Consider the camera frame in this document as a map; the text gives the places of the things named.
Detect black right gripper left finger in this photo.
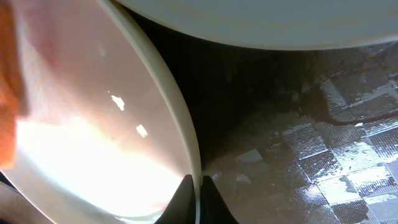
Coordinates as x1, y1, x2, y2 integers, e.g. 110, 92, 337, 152
155, 174, 196, 224

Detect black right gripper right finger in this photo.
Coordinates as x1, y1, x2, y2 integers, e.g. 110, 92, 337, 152
200, 175, 238, 224

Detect white plate front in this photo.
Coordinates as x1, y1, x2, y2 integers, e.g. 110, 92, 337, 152
1, 0, 201, 223

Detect white plate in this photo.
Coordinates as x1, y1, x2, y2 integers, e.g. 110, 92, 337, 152
1, 0, 201, 223
119, 0, 397, 50

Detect orange green scrub sponge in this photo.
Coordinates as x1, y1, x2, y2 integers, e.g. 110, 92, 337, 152
1, 0, 24, 169

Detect large dark brown tray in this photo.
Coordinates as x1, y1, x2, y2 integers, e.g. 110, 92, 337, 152
132, 13, 397, 223

